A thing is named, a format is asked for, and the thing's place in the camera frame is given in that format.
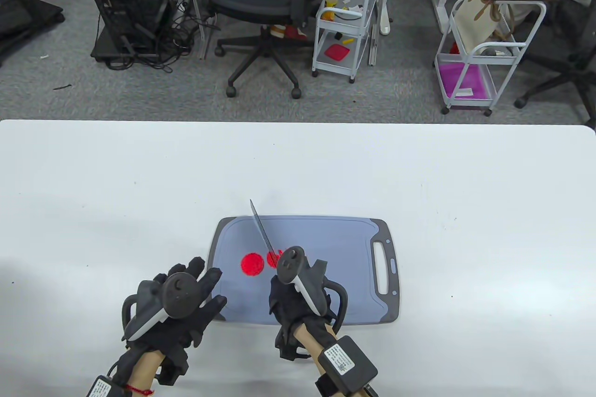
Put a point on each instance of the person's left hand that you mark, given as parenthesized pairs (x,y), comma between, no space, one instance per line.
(212,278)

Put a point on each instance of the person's right hand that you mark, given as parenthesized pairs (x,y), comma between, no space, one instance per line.
(286,306)

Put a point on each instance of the red plasticine disc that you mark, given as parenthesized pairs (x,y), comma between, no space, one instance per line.
(253,264)
(272,258)

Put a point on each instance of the black cleaver knife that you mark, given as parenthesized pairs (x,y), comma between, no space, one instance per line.
(263,230)

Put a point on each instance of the grey cutting board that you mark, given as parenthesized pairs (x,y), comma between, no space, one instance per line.
(354,271)

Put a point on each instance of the person's left forearm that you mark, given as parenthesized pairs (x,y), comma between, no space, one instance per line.
(146,369)

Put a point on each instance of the person's right forearm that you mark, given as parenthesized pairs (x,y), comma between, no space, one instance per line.
(305,334)

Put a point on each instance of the black left hand controller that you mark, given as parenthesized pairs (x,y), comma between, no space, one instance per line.
(179,294)

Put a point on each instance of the black hand controller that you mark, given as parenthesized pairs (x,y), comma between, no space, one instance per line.
(179,294)
(291,263)

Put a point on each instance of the black right hand controller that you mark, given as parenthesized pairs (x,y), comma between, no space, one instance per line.
(291,263)

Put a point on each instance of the black right wrist sensor box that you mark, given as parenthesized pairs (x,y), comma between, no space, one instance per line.
(347,362)

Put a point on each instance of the black wrist sensor box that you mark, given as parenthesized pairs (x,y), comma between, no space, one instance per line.
(103,388)
(347,362)

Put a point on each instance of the black left wrist sensor box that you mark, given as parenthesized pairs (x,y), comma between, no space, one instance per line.
(103,388)

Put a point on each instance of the red flat pad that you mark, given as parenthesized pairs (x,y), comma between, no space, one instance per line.
(337,52)

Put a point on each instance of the red shoe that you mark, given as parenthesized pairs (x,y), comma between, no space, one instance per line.
(294,33)

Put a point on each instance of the magenta sheet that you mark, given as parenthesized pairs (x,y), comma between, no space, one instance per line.
(458,78)

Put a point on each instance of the large white rolling cart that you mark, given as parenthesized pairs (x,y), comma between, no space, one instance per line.
(470,58)

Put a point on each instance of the black stand base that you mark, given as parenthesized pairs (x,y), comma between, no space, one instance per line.
(28,10)

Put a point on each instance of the beige tote bag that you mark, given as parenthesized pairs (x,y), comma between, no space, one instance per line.
(470,20)

